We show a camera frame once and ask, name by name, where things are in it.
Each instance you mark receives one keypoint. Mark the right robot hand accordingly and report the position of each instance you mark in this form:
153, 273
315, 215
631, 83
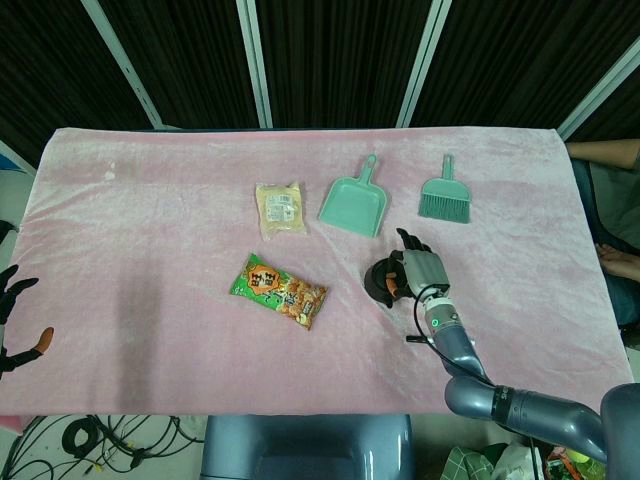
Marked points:
424, 269

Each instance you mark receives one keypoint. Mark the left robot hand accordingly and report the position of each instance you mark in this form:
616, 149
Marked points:
15, 320

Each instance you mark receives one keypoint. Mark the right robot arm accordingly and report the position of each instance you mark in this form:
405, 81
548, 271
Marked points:
500, 395

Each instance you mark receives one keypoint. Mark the teal hand brush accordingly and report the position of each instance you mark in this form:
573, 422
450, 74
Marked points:
445, 197

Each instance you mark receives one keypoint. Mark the teal plastic dustpan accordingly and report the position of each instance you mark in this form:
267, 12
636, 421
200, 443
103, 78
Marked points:
354, 202

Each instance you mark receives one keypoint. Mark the pink plush tablecloth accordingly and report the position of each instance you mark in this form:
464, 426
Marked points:
300, 280

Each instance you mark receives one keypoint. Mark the green orange snack bag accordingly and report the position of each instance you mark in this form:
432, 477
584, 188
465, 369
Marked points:
280, 291

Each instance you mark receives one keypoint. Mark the beige sealed food packet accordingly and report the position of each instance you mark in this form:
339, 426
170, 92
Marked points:
281, 210

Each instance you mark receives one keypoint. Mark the seated person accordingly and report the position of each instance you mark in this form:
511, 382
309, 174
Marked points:
612, 210

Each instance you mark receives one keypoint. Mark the green patterned bag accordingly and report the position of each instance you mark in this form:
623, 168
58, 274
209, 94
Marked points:
492, 462

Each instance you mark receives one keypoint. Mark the blue grey robot torso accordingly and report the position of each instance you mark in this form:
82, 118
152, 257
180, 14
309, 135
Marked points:
307, 447

